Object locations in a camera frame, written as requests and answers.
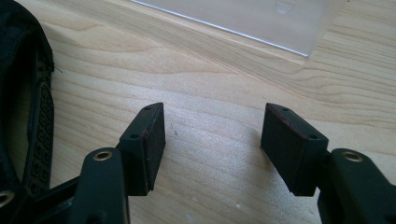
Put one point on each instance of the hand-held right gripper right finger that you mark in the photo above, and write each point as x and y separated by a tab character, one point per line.
295	155

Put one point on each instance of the clear plastic sheet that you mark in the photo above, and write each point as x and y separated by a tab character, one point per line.
249	18

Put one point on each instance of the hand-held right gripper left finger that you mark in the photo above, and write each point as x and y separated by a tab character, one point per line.
141	155

